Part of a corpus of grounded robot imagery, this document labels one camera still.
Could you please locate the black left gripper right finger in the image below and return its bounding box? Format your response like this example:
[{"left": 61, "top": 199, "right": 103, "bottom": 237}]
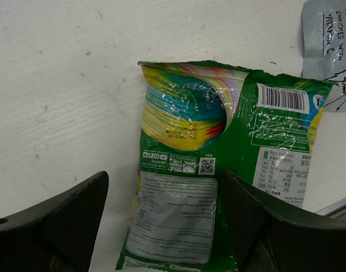
[{"left": 219, "top": 170, "right": 346, "bottom": 271}]

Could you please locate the green snack bag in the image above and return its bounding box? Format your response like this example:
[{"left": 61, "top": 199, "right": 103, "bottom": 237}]
[{"left": 116, "top": 61, "right": 334, "bottom": 271}]

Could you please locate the aluminium mounting rail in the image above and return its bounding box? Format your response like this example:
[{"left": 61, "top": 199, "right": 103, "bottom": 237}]
[{"left": 317, "top": 198, "right": 346, "bottom": 219}]

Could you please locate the small silver snack packet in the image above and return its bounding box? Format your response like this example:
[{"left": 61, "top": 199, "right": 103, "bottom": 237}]
[{"left": 301, "top": 0, "right": 346, "bottom": 112}]

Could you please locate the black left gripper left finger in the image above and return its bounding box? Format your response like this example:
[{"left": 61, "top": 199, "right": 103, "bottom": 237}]
[{"left": 0, "top": 171, "right": 109, "bottom": 271}]

